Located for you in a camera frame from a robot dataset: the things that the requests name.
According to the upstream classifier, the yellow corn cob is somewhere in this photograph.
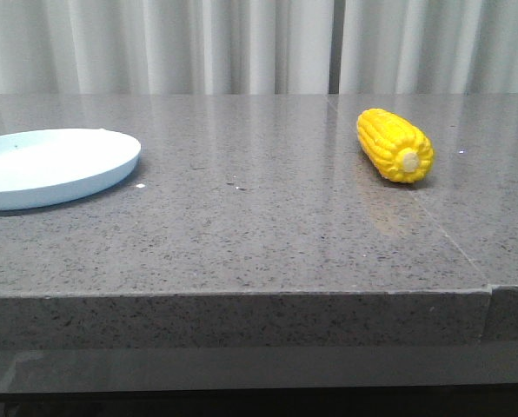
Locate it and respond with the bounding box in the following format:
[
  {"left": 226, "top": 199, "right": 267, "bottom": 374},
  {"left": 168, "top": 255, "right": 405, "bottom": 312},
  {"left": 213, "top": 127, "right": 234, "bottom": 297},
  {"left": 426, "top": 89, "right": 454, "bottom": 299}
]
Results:
[{"left": 356, "top": 109, "right": 435, "bottom": 183}]

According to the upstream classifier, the light blue round plate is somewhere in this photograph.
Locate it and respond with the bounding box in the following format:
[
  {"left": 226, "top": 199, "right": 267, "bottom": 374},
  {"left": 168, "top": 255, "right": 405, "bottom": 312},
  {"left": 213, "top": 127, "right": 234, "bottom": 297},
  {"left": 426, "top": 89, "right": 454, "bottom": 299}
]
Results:
[{"left": 0, "top": 129, "right": 142, "bottom": 211}]

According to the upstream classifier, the white pleated curtain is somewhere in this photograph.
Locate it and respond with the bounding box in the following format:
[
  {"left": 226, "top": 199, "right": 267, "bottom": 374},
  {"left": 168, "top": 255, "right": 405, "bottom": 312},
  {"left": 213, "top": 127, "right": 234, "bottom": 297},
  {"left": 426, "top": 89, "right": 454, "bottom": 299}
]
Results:
[{"left": 0, "top": 1, "right": 518, "bottom": 95}]

